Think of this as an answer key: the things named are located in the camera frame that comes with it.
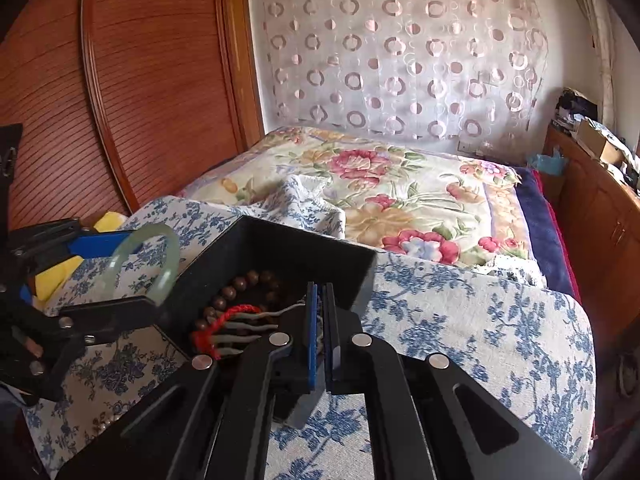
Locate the navy blue blanket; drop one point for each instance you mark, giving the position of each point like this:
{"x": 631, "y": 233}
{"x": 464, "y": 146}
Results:
{"x": 537, "y": 220}

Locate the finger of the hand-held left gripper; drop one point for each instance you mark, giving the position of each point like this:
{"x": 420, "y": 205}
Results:
{"x": 95, "y": 246}
{"x": 110, "y": 316}

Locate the cardboard box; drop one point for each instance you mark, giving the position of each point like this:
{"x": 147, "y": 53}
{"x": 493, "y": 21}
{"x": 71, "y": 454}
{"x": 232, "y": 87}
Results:
{"x": 597, "y": 145}

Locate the black jewelry box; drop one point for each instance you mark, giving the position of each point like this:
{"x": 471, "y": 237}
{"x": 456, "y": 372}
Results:
{"x": 300, "y": 252}

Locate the pile of dark clothes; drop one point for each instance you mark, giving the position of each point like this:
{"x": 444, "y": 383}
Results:
{"x": 575, "y": 107}

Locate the white wall outlet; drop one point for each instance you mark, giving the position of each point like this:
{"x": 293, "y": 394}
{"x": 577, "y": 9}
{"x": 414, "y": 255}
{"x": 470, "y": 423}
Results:
{"x": 465, "y": 147}

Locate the blue floral cloth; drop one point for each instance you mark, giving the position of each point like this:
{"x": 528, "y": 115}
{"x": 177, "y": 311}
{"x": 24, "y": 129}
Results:
{"x": 450, "y": 320}

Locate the circle-patterned sheer curtain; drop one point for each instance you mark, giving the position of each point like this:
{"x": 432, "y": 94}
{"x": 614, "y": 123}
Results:
{"x": 400, "y": 60}

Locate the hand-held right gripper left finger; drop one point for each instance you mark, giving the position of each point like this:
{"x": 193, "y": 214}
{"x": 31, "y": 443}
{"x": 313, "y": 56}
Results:
{"x": 313, "y": 345}

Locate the wooden cabinet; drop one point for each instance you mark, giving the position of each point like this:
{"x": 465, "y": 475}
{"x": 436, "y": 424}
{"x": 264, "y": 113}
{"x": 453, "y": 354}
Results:
{"x": 590, "y": 220}

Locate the green jade bangle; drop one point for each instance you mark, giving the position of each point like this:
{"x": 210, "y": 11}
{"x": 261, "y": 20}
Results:
{"x": 172, "y": 260}

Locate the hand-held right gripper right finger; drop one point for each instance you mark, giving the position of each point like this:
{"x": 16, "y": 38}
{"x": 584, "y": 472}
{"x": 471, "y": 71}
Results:
{"x": 331, "y": 345}

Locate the blue plastic bag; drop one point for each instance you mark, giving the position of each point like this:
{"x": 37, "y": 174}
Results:
{"x": 547, "y": 162}

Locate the floral bedspread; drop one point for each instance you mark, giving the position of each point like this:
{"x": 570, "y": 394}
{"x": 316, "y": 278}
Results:
{"x": 400, "y": 185}

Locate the beige window curtain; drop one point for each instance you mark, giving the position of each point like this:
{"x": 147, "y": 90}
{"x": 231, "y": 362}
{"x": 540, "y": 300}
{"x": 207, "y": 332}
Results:
{"x": 595, "y": 35}

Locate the yellow plush toy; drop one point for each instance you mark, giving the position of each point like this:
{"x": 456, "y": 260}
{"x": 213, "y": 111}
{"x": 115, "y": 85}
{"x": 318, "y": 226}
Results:
{"x": 55, "y": 275}

